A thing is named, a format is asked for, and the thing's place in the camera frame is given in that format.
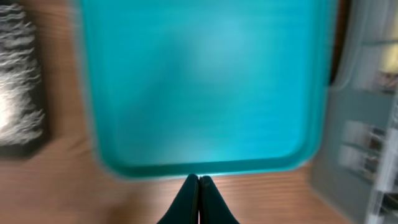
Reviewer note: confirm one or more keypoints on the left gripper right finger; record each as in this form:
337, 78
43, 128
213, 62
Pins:
213, 209

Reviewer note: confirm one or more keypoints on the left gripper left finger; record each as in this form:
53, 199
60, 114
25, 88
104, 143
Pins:
184, 208

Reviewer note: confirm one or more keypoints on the grey dishwasher rack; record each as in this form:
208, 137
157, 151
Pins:
355, 170

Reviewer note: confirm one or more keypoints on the teal serving tray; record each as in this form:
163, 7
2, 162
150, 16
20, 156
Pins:
177, 87

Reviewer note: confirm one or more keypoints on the black plastic tray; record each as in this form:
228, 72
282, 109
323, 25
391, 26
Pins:
40, 93

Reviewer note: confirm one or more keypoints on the yellow plastic utensil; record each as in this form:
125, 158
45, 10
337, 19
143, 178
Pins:
389, 59

